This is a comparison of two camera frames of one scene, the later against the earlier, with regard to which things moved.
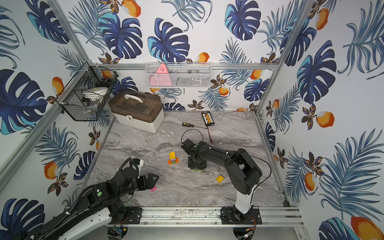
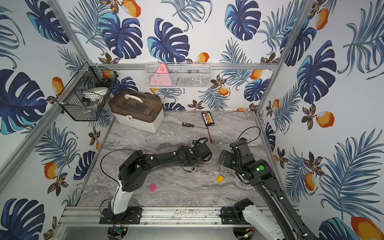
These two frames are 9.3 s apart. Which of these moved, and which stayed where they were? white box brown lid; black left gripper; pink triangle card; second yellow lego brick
Moved: black left gripper
Stayed: second yellow lego brick; pink triangle card; white box brown lid
